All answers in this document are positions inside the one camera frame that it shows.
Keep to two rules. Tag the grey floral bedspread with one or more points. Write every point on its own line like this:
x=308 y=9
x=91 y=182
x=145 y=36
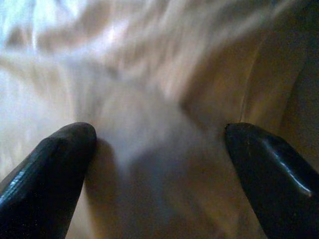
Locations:
x=124 y=74

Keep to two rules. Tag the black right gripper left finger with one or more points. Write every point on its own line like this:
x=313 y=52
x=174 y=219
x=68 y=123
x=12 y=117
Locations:
x=45 y=179

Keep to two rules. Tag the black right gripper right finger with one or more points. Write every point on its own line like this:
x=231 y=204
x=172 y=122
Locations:
x=274 y=189

